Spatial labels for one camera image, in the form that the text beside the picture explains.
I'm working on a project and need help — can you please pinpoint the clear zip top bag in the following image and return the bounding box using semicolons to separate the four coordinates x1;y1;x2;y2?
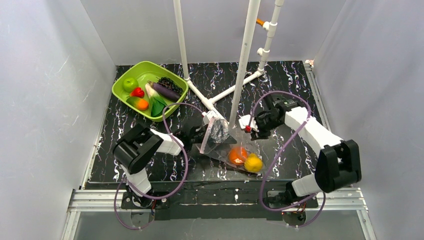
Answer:
194;118;265;175

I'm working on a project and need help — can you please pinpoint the fake orange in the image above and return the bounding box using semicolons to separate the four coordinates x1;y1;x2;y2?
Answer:
228;146;248;166

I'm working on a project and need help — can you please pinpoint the fake bok choy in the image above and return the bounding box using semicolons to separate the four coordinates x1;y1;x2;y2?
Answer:
145;83;167;117

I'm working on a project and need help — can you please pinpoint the fake purple eggplant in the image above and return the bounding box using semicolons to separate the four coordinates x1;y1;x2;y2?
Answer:
148;81;181;102

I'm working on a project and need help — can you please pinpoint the fake dark grapes bunch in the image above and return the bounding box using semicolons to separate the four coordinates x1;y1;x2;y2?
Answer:
157;77;183;95

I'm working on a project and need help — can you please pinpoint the fake mango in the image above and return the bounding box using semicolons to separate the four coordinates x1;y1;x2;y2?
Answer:
126;96;149;111

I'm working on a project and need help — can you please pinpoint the fake red tomato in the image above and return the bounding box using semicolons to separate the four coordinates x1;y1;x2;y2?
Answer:
129;87;145;98

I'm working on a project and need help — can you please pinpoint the fake green apple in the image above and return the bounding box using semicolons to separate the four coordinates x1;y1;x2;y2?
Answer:
122;77;139;93

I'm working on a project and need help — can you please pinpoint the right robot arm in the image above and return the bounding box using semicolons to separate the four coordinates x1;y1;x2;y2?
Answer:
243;92;362;199

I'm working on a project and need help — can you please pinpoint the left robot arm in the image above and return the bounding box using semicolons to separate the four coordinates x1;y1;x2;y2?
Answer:
112;118;238;200

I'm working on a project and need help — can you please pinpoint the fake yellow pear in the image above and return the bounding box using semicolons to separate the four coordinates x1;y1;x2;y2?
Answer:
243;153;263;173

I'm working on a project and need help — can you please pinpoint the green plastic tray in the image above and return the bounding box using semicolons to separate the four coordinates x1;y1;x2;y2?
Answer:
112;61;189;122

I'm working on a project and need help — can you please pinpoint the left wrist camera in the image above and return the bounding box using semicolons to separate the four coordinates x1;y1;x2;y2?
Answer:
202;110;221;125

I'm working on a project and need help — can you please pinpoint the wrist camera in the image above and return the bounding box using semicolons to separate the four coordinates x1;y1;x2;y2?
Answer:
238;114;259;133
202;110;221;125

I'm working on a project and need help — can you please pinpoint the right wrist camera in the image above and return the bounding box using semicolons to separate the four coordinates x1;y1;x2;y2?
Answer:
238;114;259;133

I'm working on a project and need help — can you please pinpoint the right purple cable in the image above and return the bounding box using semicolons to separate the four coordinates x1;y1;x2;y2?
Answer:
250;90;327;228

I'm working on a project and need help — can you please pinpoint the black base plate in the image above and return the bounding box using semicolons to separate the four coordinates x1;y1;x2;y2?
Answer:
120;178;332;222

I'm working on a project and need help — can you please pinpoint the white PVC pipe frame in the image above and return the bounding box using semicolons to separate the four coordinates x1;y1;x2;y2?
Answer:
173;0;285;127

